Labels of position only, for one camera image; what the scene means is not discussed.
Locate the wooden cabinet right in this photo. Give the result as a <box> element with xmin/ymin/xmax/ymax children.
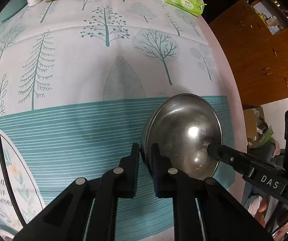
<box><xmin>209</xmin><ymin>0</ymin><xmax>288</xmax><ymax>109</ymax></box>

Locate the person right hand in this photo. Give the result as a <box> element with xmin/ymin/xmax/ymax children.
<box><xmin>254</xmin><ymin>197</ymin><xmax>288</xmax><ymax>240</ymax></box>

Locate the teal canister brown lid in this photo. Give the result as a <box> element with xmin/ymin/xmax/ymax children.
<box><xmin>0</xmin><ymin>0</ymin><xmax>27</xmax><ymax>23</ymax></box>

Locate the white paper plate stack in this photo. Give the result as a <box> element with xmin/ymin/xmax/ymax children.
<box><xmin>0</xmin><ymin>229</ymin><xmax>16</xmax><ymax>241</ymax></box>

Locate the tree pattern tablecloth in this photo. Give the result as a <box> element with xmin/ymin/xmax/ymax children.
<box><xmin>0</xmin><ymin>0</ymin><xmax>247</xmax><ymax>241</ymax></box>

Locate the small steel bowl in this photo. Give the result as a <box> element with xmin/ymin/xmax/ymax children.
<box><xmin>141</xmin><ymin>93</ymin><xmax>223</xmax><ymax>180</ymax></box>

